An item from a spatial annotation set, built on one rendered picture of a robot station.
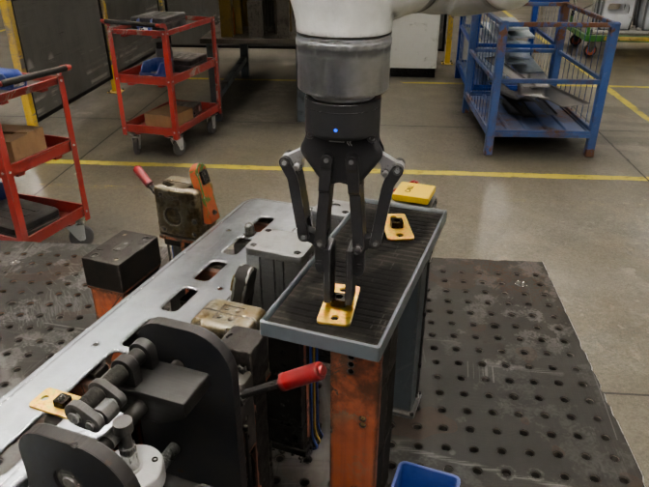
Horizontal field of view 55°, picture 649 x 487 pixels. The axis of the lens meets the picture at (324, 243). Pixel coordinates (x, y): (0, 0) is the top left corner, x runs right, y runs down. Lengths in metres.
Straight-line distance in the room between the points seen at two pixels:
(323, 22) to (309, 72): 0.05
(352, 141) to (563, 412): 0.86
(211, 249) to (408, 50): 6.09
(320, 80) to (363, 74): 0.04
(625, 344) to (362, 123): 2.38
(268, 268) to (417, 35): 6.28
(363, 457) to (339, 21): 0.63
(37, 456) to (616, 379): 2.33
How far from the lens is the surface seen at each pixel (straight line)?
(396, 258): 0.83
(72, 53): 6.11
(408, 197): 1.02
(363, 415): 0.91
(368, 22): 0.57
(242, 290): 0.92
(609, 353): 2.81
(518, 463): 1.22
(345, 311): 0.71
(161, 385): 0.64
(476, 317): 1.57
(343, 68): 0.58
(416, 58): 7.18
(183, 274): 1.13
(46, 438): 0.57
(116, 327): 1.02
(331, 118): 0.60
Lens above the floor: 1.56
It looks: 28 degrees down
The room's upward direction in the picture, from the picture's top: straight up
